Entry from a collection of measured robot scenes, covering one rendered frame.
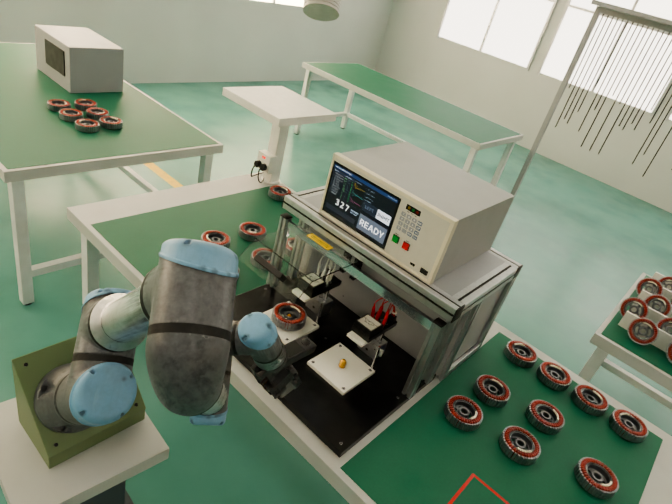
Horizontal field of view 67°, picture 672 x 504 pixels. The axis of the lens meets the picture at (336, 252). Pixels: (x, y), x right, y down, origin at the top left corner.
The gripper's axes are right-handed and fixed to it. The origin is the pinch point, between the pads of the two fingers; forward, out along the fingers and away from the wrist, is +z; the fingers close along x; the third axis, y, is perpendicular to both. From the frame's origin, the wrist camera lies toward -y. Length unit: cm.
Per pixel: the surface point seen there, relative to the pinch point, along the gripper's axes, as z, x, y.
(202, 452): 79, -41, 34
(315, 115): 11, -86, -88
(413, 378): 16.2, 18.4, -27.0
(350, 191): -16, -24, -49
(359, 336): 10.2, -0.3, -24.6
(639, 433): 46, 74, -69
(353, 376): 16.4, 4.8, -15.7
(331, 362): 15.7, -3.0, -14.3
